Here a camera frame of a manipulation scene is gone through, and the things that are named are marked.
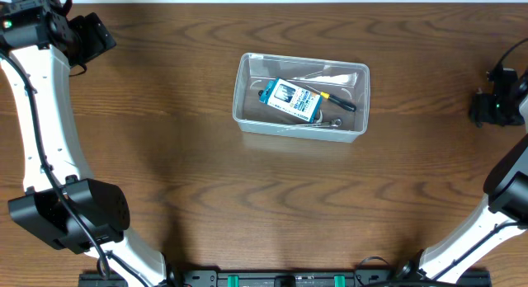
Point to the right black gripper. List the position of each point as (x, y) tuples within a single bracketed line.
[(482, 110)]

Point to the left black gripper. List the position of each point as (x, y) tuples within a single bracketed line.
[(89, 48)]

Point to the clear plastic container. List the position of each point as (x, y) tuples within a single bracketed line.
[(349, 81)]

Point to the silver double-ended wrench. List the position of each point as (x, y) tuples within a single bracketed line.
[(336, 123)]

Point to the yellow black screwdriver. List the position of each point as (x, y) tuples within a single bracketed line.
[(344, 104)]

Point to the blue and white box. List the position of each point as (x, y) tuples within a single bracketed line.
[(291, 99)]

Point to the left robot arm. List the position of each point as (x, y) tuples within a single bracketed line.
[(64, 205)]

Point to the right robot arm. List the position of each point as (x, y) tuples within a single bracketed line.
[(502, 212)]

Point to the black mounting rail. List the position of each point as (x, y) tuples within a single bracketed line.
[(277, 279)]

